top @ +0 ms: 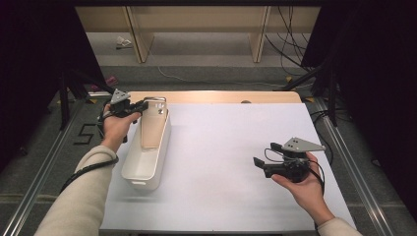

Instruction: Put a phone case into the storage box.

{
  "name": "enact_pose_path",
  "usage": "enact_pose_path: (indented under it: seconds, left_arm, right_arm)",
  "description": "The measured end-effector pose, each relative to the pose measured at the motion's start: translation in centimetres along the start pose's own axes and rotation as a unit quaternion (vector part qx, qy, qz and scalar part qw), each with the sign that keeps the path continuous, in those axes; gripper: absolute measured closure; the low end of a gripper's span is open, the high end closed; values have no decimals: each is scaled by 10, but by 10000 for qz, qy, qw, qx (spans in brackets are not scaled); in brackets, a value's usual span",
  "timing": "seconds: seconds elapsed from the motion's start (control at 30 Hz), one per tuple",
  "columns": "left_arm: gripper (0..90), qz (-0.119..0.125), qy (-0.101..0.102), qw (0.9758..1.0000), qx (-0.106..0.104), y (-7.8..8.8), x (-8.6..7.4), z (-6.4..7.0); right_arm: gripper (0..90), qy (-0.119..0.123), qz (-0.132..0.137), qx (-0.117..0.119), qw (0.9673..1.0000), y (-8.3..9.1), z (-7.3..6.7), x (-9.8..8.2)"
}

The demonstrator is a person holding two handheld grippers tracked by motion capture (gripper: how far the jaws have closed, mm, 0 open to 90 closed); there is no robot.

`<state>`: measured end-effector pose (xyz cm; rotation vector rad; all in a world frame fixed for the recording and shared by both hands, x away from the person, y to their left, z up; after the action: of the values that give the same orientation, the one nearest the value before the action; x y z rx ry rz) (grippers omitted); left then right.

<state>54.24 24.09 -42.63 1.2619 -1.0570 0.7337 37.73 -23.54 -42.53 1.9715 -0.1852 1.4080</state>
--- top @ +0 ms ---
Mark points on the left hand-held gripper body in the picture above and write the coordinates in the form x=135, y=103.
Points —
x=119, y=101

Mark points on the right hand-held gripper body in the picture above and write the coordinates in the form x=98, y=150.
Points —
x=293, y=165

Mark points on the beige phone case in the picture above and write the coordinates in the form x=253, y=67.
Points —
x=154, y=126

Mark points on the white plastic storage box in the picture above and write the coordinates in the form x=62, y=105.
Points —
x=146, y=164

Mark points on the person's left hand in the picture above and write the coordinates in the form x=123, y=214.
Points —
x=116, y=129

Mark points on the person's right hand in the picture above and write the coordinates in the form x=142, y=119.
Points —
x=308, y=193

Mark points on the pink packet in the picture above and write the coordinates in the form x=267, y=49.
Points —
x=110, y=80

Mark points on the white table mat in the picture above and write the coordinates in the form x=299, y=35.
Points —
x=229, y=147

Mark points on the black metal stand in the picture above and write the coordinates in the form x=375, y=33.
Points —
x=332, y=98
x=65, y=105

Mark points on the crumpled white paper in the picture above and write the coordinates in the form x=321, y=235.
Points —
x=123, y=42

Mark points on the dark curtain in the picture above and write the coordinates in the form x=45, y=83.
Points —
x=32, y=65
x=377, y=82

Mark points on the wooden shelf unit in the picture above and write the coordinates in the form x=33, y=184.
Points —
x=196, y=19

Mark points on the aluminium floor rail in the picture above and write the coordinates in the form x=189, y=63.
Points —
x=39, y=177
x=354, y=170

